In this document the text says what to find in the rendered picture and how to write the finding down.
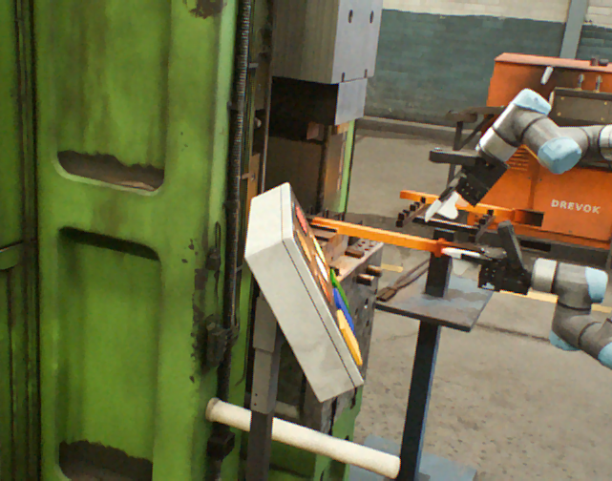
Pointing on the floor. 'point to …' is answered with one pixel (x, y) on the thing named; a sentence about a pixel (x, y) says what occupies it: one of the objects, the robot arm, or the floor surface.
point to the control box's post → (262, 414)
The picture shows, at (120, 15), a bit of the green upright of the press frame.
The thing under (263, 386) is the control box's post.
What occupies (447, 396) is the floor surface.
